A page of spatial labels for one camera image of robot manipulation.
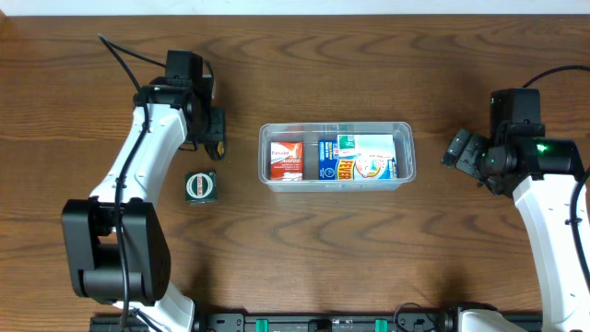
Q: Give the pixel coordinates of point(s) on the black mounting rail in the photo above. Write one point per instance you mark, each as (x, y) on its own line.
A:
(235, 322)

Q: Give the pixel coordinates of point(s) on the white Panadol box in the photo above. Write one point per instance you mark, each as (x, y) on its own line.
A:
(366, 147)

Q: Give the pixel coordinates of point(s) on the dark bottle white cap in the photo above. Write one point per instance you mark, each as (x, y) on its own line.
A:
(216, 150)

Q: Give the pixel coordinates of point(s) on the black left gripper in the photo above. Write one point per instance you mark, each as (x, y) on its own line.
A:
(217, 134)

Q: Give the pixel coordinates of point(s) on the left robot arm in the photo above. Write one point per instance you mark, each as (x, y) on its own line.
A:
(115, 247)

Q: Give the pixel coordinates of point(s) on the dark green ointment box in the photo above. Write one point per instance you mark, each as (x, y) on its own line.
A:
(201, 187)

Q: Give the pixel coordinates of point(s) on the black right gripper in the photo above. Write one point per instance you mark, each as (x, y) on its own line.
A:
(467, 153)

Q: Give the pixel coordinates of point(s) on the clear plastic container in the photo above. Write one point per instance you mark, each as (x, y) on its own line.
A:
(310, 135)

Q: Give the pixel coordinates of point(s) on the blue Kool Fever box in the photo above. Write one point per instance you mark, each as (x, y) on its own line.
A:
(330, 167)

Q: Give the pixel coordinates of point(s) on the red Panadol box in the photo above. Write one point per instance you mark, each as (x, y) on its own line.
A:
(286, 161)

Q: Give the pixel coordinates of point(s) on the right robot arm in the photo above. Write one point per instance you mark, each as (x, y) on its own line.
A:
(544, 177)

